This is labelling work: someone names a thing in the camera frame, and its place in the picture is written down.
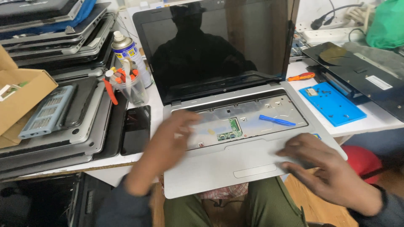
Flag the white plastic spudger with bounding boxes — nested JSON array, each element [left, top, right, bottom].
[[123, 59, 132, 96]]

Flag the orange handled screwdriver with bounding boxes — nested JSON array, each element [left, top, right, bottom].
[[287, 72, 315, 82]]

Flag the stack of grey laptops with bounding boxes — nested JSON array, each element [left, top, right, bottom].
[[0, 77, 128, 181]]

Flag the silver open laptop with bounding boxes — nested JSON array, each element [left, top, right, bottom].
[[133, 0, 348, 200]]

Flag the brown cardboard box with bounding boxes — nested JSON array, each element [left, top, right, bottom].
[[0, 46, 59, 149]]

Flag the person's right hand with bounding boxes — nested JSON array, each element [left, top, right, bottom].
[[276, 132, 383, 217]]

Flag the green plastic bag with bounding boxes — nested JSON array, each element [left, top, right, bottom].
[[366, 0, 404, 49]]

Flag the red stool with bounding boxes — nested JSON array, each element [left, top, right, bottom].
[[341, 145, 383, 185]]

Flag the checked cloth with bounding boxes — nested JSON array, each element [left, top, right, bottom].
[[159, 177, 250, 200]]

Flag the blue work mat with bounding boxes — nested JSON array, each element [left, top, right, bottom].
[[299, 82, 367, 127]]

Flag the person's green trousers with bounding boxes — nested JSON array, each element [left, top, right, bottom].
[[163, 176, 308, 227]]

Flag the white power strip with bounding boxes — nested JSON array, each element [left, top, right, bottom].
[[302, 27, 367, 45]]

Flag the person's left hand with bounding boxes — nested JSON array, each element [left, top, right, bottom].
[[148, 110, 203, 164]]

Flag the black equipment under table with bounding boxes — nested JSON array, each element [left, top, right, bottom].
[[0, 172, 112, 227]]

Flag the stack of closed laptops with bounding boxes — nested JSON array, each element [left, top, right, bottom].
[[0, 0, 116, 80]]

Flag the blue plastic pry tool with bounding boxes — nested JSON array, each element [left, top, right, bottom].
[[259, 114, 296, 127]]

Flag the grey screwdriver bit case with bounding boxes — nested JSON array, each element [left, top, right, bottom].
[[18, 85, 76, 139]]

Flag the blue circuit board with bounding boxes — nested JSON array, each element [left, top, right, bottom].
[[290, 31, 312, 60]]

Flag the blue yellow spray can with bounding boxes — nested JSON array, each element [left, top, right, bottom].
[[111, 31, 153, 89]]

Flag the black phone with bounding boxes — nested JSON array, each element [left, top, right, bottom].
[[121, 106, 151, 156]]

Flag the clear plastic tool cup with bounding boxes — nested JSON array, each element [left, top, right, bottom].
[[110, 74, 149, 106]]

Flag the black removed laptop keyboard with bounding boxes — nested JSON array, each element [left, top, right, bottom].
[[302, 42, 404, 123]]

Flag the red handled pliers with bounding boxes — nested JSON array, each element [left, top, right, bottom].
[[102, 77, 119, 105]]

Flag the black plug with cable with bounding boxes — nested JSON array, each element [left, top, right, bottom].
[[311, 3, 363, 31]]

